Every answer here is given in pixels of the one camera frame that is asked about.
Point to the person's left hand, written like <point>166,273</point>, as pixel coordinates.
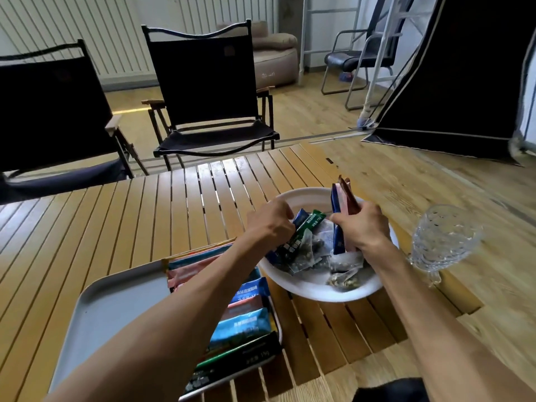
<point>270,223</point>

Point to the person's right hand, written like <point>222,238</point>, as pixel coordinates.
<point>366,232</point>

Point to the pile of grey sachets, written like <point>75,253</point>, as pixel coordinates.
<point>343,263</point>

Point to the row of colourful stick packets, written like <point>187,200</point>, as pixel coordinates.
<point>247,326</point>

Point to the grey rectangular tray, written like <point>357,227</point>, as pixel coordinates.
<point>104,314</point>

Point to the person's left forearm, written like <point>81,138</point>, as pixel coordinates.
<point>167,330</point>

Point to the person's right forearm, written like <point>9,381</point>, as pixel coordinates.
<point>439,339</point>

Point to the person's right leg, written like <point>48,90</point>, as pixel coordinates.
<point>393,393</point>

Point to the white round bowl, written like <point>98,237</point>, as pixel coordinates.
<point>310,288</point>

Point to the clear patterned glass cup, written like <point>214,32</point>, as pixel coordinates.
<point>444,238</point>

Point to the small blue bundle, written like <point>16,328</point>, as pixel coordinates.
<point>345,77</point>

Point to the beige inflatable sofa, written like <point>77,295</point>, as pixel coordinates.
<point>276,66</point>

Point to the black folding chair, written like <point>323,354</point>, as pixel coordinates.
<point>205,79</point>
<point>42,113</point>

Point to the black office chair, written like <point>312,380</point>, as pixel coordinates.
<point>339,58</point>

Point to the black fabric backdrop panel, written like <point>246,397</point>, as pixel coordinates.
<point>460,71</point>

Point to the white metal frame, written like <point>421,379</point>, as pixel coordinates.
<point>302,37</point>

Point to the white wall radiator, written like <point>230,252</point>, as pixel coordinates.
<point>209,12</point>
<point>104,37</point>

